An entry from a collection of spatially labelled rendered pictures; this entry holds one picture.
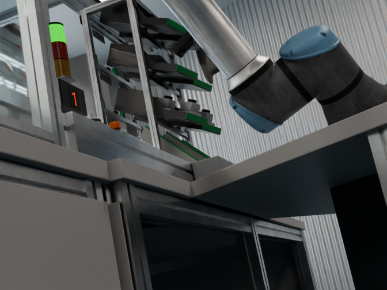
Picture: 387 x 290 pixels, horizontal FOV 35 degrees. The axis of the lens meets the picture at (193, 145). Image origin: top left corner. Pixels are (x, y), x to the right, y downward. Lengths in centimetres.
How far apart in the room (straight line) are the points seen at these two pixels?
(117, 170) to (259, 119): 53
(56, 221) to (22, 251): 8
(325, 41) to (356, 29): 306
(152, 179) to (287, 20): 384
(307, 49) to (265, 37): 354
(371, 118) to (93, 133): 43
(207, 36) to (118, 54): 79
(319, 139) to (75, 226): 39
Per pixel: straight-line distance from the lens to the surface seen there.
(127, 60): 205
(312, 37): 132
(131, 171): 89
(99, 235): 81
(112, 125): 141
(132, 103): 200
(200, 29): 132
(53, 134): 82
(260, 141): 476
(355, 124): 91
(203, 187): 111
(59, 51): 164
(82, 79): 310
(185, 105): 196
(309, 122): 449
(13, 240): 65
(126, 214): 87
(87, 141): 97
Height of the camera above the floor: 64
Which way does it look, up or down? 14 degrees up
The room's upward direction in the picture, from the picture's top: 11 degrees counter-clockwise
